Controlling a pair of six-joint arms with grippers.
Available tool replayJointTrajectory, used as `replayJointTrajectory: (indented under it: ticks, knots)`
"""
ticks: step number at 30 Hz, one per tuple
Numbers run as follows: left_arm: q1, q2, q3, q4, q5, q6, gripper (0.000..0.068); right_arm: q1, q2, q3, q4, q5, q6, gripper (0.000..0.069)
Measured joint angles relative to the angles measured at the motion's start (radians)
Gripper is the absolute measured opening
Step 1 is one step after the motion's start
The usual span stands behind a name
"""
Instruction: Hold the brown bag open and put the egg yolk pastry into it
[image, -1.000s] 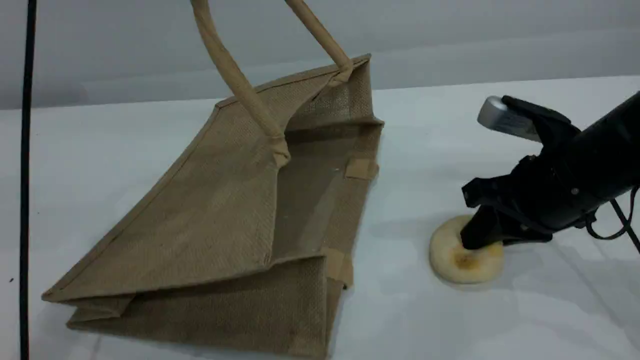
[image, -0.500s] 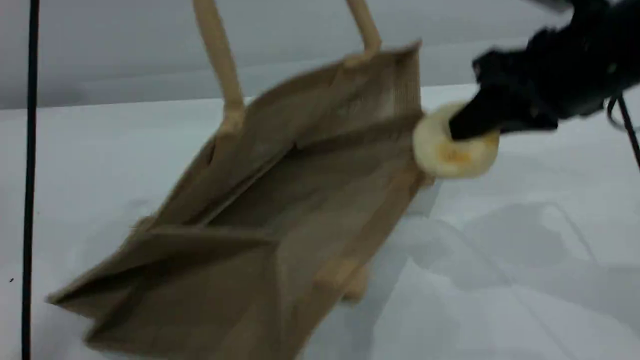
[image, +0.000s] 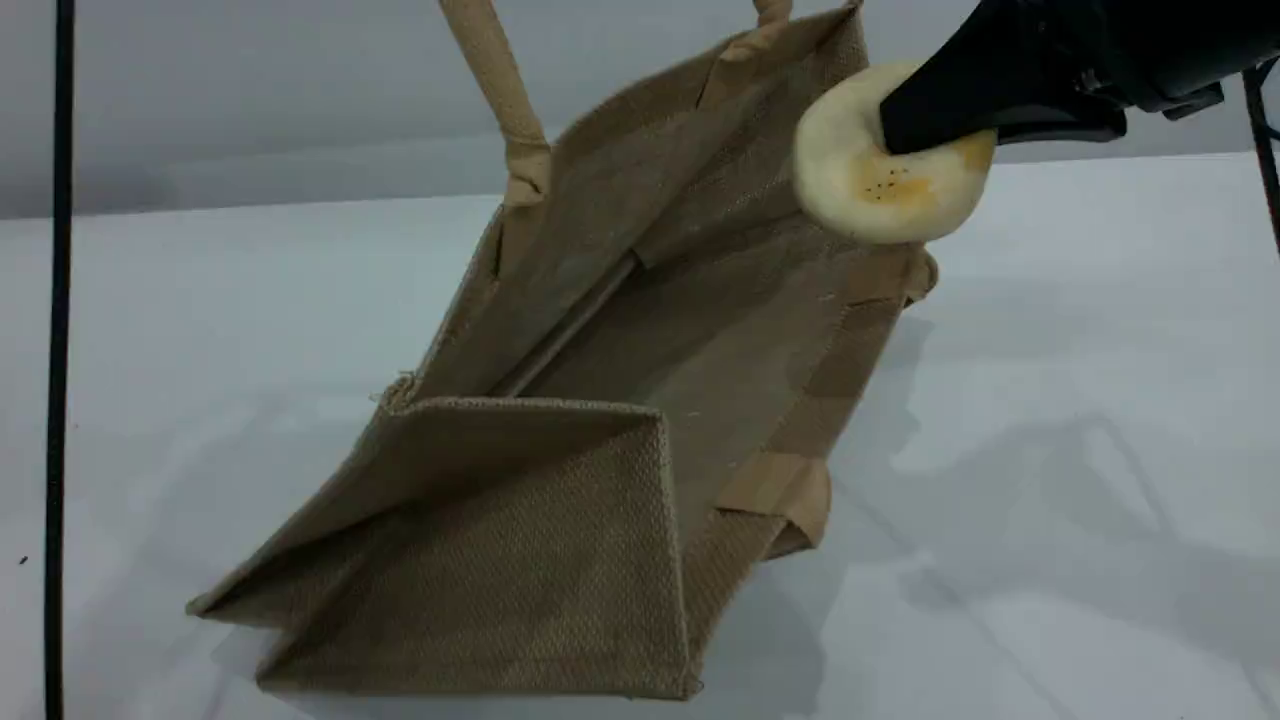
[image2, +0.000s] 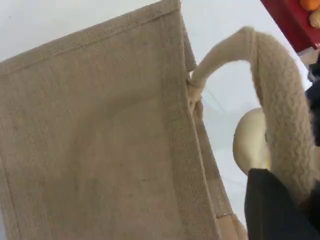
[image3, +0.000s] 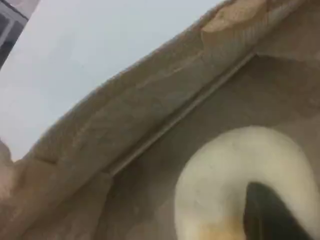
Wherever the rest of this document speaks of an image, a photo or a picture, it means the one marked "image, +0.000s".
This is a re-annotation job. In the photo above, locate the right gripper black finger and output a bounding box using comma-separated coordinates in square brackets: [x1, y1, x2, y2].
[996, 102, 1128, 145]
[880, 0, 1093, 155]

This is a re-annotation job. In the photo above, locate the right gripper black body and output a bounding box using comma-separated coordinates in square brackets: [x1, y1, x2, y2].
[1058, 0, 1280, 122]

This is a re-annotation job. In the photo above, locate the round egg yolk pastry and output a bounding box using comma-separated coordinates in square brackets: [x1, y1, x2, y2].
[793, 62, 998, 246]

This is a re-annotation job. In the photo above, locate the brown jute tote bag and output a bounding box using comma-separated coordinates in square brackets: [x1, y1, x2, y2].
[185, 0, 941, 701]

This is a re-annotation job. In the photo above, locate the thin black cable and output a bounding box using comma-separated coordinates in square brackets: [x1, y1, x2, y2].
[1243, 58, 1280, 256]

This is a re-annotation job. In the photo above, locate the thick black cable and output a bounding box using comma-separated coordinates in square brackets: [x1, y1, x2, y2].
[43, 0, 77, 720]

